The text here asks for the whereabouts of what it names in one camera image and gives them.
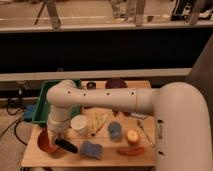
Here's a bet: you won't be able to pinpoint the blue cup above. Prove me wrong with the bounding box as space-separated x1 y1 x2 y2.
108 122 122 140

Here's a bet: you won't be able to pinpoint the wooden table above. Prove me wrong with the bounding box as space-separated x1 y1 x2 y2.
21 80 158 168

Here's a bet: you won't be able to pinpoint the metal spoon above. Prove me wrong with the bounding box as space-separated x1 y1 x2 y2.
137 120 155 148

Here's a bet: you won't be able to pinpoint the small metal can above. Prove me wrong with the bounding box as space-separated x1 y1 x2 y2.
86 81 96 90

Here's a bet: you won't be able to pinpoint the black cables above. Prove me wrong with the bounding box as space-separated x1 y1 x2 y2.
0 87 29 147

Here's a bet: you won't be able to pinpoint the yellow banana peel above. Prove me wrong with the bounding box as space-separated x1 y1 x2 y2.
91 113 108 136

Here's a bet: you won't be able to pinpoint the blue box under tray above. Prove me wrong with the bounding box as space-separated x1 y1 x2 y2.
23 104 36 122

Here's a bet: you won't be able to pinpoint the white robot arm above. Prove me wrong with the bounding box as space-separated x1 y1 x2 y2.
47 80 213 171

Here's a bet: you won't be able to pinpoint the red bowl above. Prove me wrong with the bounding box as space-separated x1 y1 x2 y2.
37 129 59 154

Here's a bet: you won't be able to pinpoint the white cup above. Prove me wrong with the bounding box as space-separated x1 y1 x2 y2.
70 115 88 136

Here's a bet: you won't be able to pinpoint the blue sponge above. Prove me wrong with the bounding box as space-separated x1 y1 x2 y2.
80 141 103 159

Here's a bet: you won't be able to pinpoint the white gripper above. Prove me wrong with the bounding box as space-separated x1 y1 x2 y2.
47 129 64 146

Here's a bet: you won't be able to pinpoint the green plastic tray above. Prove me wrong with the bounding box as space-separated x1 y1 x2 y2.
32 79 82 127

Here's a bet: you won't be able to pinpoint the red sausage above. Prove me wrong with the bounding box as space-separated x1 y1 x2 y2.
117 147 145 156

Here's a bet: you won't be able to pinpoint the purple bowl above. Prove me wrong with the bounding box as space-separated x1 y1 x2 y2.
105 78 127 89

